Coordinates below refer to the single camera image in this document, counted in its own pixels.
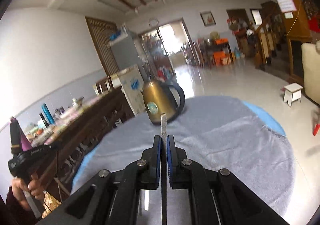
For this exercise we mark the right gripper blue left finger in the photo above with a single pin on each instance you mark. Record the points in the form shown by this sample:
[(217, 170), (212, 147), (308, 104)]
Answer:
[(151, 171)]

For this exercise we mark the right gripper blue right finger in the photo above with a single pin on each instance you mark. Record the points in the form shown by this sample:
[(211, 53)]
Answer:
[(179, 177)]

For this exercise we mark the person's left hand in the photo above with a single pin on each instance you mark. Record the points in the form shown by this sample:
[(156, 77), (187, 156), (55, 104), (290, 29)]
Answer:
[(34, 188)]

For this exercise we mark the purple thermos bottle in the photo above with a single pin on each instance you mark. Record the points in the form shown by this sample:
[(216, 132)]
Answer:
[(19, 142)]

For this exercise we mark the carved dark wooden sideboard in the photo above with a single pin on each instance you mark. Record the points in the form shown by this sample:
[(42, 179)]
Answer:
[(79, 138)]

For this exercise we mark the gold sequin bag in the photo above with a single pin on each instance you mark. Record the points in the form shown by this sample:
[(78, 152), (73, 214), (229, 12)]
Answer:
[(50, 203)]

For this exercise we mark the grey tablecloth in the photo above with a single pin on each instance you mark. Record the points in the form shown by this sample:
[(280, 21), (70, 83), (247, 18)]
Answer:
[(217, 132)]

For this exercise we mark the teal thermos bottle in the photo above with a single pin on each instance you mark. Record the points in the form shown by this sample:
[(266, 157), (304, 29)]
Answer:
[(47, 114)]

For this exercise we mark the gold electric kettle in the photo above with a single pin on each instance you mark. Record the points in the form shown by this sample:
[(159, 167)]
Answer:
[(163, 98)]

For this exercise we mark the white chest freezer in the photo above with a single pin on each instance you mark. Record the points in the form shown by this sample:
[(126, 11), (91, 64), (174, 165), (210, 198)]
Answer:
[(131, 83)]

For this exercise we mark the grey refrigerator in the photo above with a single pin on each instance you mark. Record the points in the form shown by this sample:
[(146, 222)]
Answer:
[(128, 51)]

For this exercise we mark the dark wooden side table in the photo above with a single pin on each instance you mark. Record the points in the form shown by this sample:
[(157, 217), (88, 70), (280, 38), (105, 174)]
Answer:
[(219, 52)]

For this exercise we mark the small white stool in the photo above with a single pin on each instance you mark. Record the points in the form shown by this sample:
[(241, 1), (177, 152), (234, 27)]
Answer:
[(292, 92)]

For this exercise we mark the red plastic chair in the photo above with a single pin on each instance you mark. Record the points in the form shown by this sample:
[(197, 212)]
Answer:
[(316, 126)]

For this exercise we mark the framed flower picture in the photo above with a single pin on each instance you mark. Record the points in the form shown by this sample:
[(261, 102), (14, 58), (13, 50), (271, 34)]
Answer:
[(207, 18)]

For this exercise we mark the wooden stair railing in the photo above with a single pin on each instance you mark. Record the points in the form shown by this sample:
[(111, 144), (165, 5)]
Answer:
[(269, 33)]

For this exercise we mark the cream sofa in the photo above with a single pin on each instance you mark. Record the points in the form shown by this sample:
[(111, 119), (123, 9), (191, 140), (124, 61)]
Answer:
[(311, 68)]

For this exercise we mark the round wall clock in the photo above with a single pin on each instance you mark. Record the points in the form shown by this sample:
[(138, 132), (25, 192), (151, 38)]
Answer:
[(153, 22)]

